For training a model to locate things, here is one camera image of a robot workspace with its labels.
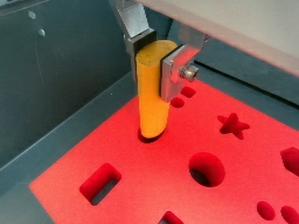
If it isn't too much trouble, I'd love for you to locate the yellow oval peg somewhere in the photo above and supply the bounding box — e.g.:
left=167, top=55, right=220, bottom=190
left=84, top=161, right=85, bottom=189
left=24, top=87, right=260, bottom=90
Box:
left=135, top=40, right=177, bottom=138

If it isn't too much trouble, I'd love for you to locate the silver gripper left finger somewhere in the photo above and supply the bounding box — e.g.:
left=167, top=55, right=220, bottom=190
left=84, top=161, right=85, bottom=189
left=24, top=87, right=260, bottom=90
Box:
left=108, top=0, right=156, bottom=80

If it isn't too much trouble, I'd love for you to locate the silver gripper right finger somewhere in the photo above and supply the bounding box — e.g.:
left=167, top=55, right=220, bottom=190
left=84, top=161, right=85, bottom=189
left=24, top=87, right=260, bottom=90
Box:
left=160, top=24, right=209, bottom=102

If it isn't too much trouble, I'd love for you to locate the gray bin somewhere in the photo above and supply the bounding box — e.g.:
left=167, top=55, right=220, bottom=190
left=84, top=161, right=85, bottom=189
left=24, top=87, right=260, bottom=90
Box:
left=0, top=0, right=299, bottom=224

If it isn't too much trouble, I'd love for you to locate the red shape-sorting board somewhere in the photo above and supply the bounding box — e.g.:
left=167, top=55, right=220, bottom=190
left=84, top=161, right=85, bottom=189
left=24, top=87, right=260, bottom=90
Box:
left=31, top=81, right=299, bottom=224

